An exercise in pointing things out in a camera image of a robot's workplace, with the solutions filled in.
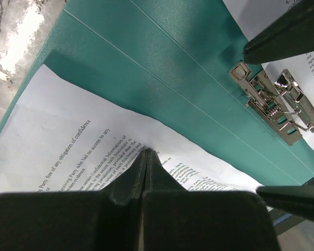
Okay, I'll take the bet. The metal folder clip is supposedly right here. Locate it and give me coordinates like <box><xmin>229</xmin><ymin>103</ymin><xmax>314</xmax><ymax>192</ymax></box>
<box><xmin>228</xmin><ymin>61</ymin><xmax>314</xmax><ymax>145</ymax></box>

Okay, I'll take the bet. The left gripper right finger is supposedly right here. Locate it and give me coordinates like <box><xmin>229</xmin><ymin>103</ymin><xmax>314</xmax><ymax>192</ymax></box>
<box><xmin>138</xmin><ymin>150</ymin><xmax>280</xmax><ymax>250</ymax></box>

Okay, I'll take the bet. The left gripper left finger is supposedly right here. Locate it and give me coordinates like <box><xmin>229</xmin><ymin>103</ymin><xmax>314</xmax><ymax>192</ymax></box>
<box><xmin>0</xmin><ymin>151</ymin><xmax>148</xmax><ymax>250</ymax></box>

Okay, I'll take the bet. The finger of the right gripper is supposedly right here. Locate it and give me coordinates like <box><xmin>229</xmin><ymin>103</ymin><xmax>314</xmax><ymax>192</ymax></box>
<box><xmin>256</xmin><ymin>186</ymin><xmax>314</xmax><ymax>222</ymax></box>
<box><xmin>243</xmin><ymin>1</ymin><xmax>314</xmax><ymax>64</ymax></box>

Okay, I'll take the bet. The printed paper stack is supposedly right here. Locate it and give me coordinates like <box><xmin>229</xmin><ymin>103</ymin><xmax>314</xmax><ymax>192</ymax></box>
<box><xmin>221</xmin><ymin>0</ymin><xmax>314</xmax><ymax>160</ymax></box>

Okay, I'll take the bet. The teal file folder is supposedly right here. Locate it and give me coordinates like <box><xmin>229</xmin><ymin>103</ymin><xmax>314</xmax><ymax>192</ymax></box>
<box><xmin>0</xmin><ymin>1</ymin><xmax>314</xmax><ymax>185</ymax></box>

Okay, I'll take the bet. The printed paper sheet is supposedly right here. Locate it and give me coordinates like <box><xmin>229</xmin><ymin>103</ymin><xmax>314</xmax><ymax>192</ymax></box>
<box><xmin>0</xmin><ymin>65</ymin><xmax>259</xmax><ymax>193</ymax></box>

